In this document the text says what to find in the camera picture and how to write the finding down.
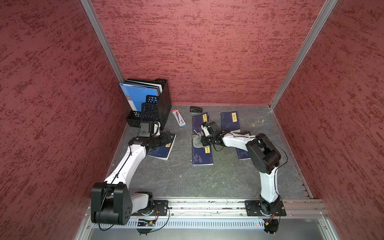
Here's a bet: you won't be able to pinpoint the navy book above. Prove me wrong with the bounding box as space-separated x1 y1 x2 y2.
236 131 251 160
149 134 177 161
192 113 210 135
192 146 214 166
221 111 241 133

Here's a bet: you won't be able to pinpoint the grey striped wiping cloth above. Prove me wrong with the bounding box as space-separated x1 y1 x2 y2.
192 135 204 148

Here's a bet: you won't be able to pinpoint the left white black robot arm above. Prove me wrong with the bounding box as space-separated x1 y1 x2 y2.
91 132 176 226

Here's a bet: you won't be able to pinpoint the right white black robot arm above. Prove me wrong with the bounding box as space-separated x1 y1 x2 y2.
201 122 282 216

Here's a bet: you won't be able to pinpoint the pencil box white blue red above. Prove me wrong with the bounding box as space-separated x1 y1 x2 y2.
172 109 186 128

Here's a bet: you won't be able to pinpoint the black mesh file organizer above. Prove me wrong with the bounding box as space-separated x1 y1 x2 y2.
126 79 172 131

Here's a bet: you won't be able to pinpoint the blue folder in organizer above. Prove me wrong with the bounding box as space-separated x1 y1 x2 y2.
119 83 159 112

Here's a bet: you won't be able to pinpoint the dark folders in organizer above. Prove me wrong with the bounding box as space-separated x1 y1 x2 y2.
124 79 163 94

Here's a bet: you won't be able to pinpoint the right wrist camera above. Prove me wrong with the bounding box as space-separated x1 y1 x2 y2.
201 123 211 137

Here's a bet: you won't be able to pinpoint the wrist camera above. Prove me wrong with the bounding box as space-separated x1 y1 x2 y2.
201 123 211 137
139 121 161 138

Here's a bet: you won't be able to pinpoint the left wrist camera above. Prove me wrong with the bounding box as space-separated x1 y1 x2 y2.
139 121 161 138

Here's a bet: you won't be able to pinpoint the aluminium mounting rail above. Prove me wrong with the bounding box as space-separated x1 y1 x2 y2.
86 197 328 218

